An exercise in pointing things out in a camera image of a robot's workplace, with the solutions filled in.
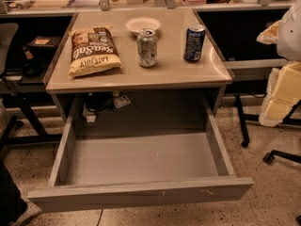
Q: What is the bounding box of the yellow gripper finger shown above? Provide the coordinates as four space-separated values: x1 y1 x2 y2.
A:
260 61 301 127
257 21 280 44

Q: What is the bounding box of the silver 7up can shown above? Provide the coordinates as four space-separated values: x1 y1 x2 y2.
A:
137 28 158 68

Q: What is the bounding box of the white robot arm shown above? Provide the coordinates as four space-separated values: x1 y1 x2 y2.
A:
257 0 301 127

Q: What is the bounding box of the blue pepsi can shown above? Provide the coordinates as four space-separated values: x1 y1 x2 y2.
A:
183 24 205 62

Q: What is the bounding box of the grey open drawer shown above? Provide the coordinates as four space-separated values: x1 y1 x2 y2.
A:
28 96 253 212

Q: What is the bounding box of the grey cabinet desk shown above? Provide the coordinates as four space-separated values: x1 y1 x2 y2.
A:
42 7 235 124

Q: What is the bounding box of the white bowl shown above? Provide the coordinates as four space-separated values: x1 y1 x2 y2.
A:
125 17 161 36

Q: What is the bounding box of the sea salt chip bag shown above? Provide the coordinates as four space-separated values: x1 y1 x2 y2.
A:
68 25 122 78

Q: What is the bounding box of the white power adapter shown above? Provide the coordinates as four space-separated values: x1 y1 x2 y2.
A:
82 105 97 122

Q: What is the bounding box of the black box under desk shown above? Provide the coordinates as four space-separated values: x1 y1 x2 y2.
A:
27 36 61 60

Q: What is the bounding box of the grey office chair left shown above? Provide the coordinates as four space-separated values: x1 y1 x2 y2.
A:
0 23 19 152

